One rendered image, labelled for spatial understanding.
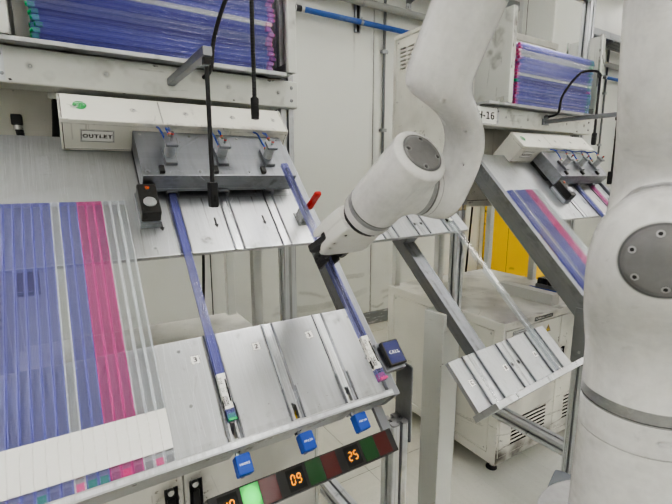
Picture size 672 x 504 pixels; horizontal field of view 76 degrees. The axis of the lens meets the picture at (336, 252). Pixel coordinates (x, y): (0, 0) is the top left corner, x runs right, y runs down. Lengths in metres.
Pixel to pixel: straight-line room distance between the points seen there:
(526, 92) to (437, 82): 1.26
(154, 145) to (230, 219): 0.22
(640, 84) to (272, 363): 0.66
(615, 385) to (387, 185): 0.35
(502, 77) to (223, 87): 1.03
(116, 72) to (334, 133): 2.08
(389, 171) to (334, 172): 2.42
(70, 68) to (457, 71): 0.79
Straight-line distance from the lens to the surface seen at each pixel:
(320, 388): 0.83
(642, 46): 0.54
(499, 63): 1.79
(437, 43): 0.59
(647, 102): 0.54
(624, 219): 0.46
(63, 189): 0.99
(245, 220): 0.98
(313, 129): 2.94
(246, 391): 0.78
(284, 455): 1.22
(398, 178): 0.59
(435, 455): 1.19
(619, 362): 0.54
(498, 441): 1.84
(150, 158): 0.98
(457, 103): 0.61
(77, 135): 1.05
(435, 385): 1.10
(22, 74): 1.09
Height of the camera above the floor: 1.14
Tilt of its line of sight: 10 degrees down
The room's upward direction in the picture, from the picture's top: straight up
